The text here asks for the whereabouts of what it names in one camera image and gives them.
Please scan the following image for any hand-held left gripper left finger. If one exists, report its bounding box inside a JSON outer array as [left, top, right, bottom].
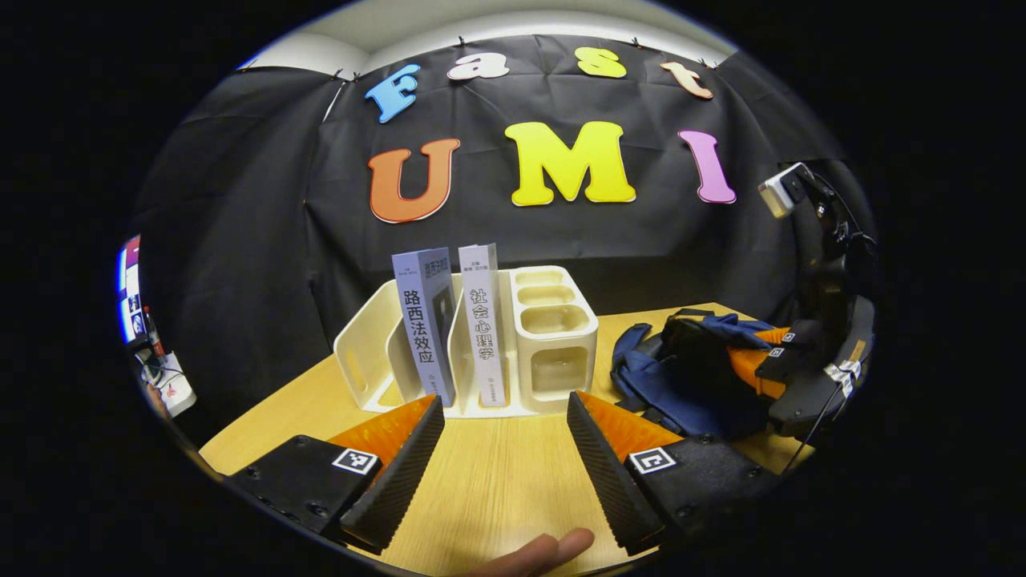
[[227, 393, 446, 554]]

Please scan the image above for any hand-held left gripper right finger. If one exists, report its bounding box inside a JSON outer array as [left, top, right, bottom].
[[566, 390, 782, 556]]

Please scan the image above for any blue schoolbag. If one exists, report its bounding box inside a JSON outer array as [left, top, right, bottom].
[[609, 309, 790, 442]]

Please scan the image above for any grey book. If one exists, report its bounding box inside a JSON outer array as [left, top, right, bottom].
[[391, 248, 457, 408]]

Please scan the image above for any cream plastic bookshelf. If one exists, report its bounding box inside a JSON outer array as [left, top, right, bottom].
[[333, 265, 600, 419]]

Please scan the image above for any white book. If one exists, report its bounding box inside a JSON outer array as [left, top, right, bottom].
[[458, 243, 507, 408]]

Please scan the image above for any white power strip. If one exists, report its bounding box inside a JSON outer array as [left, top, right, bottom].
[[143, 351, 197, 419]]

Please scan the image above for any computer monitor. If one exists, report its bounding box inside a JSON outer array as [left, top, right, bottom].
[[116, 235, 143, 344]]

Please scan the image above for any thin black cable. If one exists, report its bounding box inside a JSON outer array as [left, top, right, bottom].
[[782, 377, 846, 475]]

